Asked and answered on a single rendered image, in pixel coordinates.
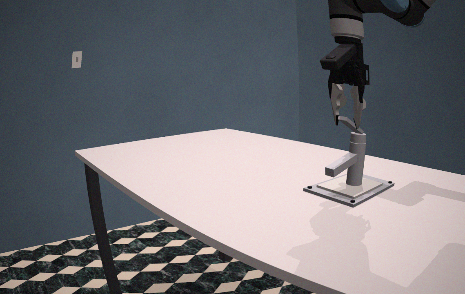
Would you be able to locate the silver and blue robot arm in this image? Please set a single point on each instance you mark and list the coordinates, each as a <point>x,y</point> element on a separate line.
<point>346,19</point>

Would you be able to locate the grey tap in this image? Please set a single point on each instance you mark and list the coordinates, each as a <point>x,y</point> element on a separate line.
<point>352,185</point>

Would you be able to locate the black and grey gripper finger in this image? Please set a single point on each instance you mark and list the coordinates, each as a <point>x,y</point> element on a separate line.
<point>337,97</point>
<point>357,95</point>

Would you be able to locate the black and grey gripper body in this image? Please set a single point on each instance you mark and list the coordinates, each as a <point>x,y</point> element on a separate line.
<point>347,73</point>

